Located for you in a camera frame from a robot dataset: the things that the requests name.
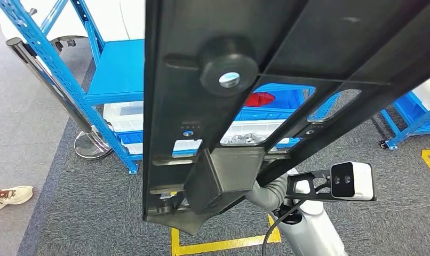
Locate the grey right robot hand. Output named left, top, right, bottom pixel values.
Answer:
left=244, top=179, right=271, bottom=210

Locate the black plastic panel part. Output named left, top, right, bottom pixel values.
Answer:
left=142, top=0, right=430, bottom=236

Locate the blue metal shelf rack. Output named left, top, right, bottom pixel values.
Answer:
left=0, top=0, right=343, bottom=174

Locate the blue plastic bin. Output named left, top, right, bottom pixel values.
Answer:
left=234, top=83, right=316, bottom=123

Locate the red item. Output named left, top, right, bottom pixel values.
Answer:
left=244, top=91, right=276, bottom=108

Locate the blue metal rack on casters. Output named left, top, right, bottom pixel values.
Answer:
left=379, top=90, right=430, bottom=151

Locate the white car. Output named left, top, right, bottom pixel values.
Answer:
left=0, top=0, right=147, bottom=54

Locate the person's foot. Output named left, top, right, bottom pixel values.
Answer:
left=0, top=185, right=35, bottom=213

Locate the black camera cable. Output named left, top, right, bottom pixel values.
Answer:
left=261, top=199, right=306, bottom=256

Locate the stanchion post with chrome base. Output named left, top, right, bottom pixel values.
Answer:
left=5, top=37, right=113, bottom=161

